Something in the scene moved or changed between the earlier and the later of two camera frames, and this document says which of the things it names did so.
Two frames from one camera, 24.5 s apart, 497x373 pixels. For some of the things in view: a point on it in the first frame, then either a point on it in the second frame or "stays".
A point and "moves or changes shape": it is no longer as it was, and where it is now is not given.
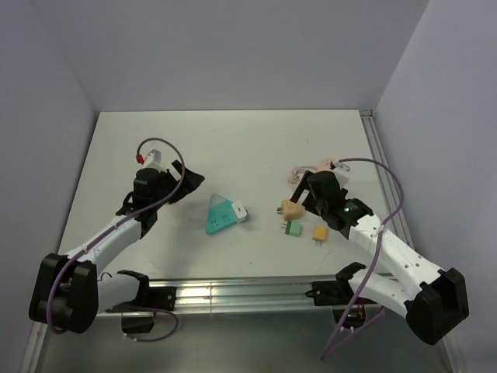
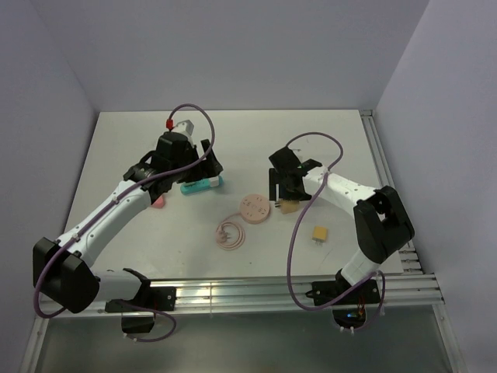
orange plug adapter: x=320 y=234 stays
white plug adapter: x=240 y=211 → x=214 y=181
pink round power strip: x=297 y=176 moves or changes shape
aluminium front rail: x=198 y=295 stays
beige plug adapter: x=291 y=210 moves or changes shape
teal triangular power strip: x=220 y=214 → x=194 y=186
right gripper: x=309 y=204 → x=276 y=179
